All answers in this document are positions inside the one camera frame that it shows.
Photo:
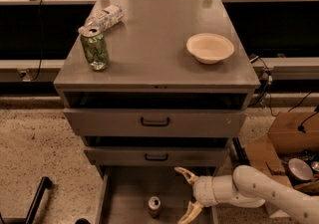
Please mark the white paper bowl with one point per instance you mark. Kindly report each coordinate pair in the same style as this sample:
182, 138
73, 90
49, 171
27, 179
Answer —
209, 48

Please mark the green soda can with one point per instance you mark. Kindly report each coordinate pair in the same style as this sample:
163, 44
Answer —
94, 47

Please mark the orange soda can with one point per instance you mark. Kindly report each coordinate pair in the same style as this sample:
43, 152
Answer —
154, 206

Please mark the middle grey drawer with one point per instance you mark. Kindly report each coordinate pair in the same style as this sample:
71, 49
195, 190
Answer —
156, 156

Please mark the grey metal drawer cabinet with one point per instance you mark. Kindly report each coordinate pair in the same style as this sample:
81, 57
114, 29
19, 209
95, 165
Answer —
151, 69

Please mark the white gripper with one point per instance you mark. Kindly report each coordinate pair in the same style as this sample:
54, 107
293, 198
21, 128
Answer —
203, 190

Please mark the clear plastic water bottle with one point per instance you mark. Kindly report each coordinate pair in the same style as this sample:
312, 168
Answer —
106, 18

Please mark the top grey drawer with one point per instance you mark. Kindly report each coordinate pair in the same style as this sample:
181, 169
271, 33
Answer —
155, 123

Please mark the black bar beside cabinet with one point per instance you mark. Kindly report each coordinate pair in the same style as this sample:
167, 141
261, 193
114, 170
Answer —
242, 157

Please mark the white bowl in box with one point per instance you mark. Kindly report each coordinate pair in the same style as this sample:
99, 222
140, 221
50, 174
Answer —
299, 169

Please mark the open bottom grey drawer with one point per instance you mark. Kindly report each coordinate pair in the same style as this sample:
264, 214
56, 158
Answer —
127, 190

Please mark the black metal stand leg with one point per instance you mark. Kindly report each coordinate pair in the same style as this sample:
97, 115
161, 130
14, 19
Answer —
44, 185

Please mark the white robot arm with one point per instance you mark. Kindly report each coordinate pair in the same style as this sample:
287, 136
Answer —
247, 187

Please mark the brown cardboard box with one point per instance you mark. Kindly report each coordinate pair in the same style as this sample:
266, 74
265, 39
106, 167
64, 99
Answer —
290, 133

